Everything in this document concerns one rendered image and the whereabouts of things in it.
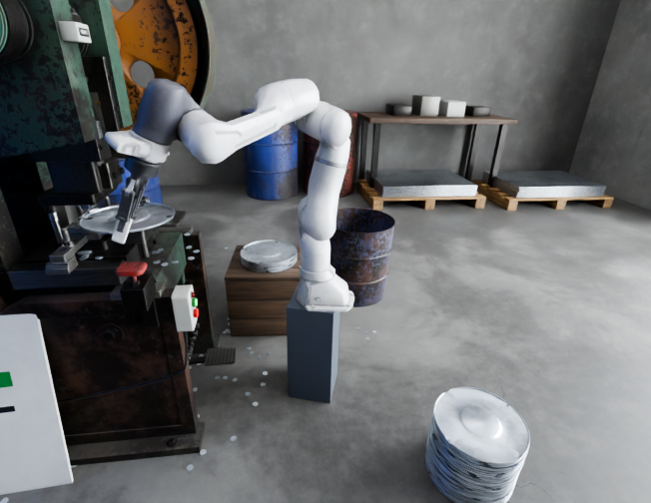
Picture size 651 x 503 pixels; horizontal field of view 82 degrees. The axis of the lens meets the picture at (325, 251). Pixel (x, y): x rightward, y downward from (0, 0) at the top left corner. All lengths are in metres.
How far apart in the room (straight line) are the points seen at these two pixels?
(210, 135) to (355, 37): 3.88
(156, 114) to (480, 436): 1.27
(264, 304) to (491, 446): 1.13
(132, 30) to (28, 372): 1.20
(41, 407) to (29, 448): 0.15
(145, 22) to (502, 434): 1.85
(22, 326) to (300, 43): 3.86
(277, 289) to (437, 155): 3.64
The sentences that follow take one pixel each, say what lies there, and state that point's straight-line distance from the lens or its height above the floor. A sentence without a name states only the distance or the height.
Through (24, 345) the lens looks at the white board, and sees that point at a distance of 1.45.
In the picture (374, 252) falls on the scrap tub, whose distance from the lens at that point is 2.08.
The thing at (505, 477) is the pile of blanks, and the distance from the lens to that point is 1.43.
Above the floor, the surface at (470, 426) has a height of 0.23.
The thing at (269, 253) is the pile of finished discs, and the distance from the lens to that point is 1.93.
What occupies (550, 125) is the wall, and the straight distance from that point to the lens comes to 5.81.
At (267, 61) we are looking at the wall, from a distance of 4.58.
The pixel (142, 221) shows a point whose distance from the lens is 1.39.
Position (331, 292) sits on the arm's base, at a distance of 1.38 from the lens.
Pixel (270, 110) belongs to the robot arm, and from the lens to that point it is 1.01.
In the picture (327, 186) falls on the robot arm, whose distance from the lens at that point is 1.24.
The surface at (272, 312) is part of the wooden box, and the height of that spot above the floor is 0.15.
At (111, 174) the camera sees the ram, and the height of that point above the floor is 0.94.
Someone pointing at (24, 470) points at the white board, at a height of 0.07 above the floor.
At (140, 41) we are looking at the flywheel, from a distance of 1.71.
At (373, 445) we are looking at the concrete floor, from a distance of 1.57.
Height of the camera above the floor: 1.24
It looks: 25 degrees down
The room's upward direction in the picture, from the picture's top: 1 degrees clockwise
